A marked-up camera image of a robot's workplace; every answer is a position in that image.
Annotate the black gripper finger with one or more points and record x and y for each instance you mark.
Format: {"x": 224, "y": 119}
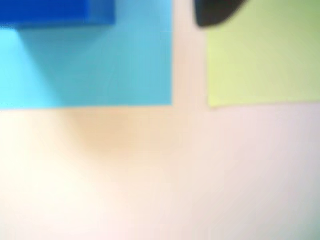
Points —
{"x": 213, "y": 11}

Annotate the medium blue cube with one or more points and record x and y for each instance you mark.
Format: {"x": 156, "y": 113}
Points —
{"x": 50, "y": 11}

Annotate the green paper square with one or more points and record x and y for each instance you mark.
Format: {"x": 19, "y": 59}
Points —
{"x": 262, "y": 62}

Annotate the light blue paper square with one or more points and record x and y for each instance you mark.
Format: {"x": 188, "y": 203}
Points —
{"x": 112, "y": 70}

